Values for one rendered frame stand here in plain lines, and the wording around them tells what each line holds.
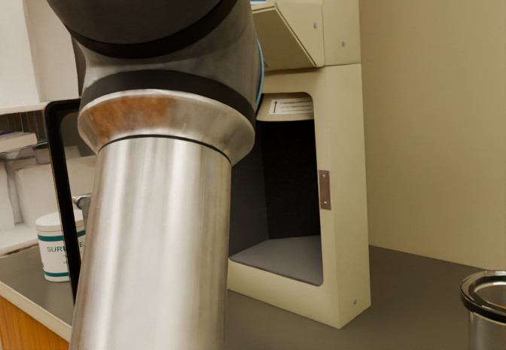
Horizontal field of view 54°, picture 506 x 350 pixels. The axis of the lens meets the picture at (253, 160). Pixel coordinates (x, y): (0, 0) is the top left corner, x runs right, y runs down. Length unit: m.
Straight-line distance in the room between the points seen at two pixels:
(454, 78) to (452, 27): 0.11
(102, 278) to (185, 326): 0.05
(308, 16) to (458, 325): 0.60
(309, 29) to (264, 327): 0.54
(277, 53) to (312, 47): 0.06
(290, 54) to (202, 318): 0.60
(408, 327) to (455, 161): 0.43
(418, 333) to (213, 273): 0.71
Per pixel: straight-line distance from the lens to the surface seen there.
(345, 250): 0.92
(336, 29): 0.86
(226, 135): 0.30
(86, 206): 0.93
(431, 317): 1.01
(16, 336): 1.55
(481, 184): 1.21
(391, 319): 0.99
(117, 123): 0.30
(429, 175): 1.25
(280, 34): 0.78
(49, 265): 1.33
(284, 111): 0.92
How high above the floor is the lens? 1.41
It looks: 10 degrees down
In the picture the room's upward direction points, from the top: 5 degrees counter-clockwise
